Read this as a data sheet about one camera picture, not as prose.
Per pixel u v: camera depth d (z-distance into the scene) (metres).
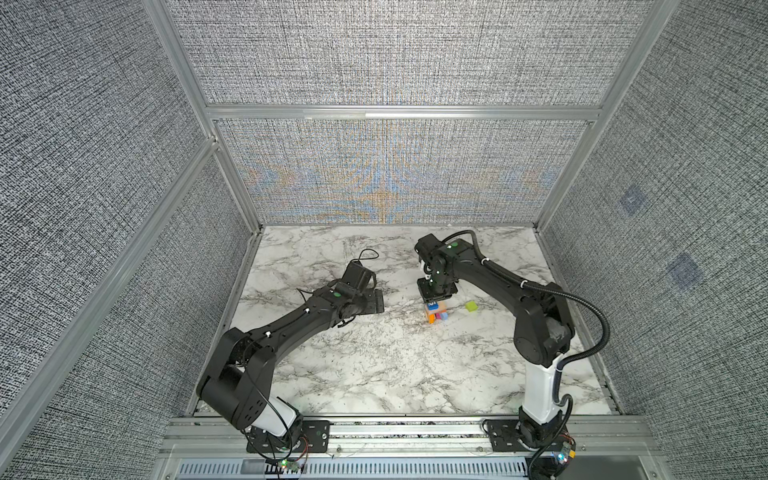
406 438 0.75
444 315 0.90
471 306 0.96
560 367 0.54
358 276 0.68
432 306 0.87
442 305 0.89
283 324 0.51
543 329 0.51
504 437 0.73
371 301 0.78
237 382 0.43
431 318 0.91
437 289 0.77
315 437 0.73
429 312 0.89
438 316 0.93
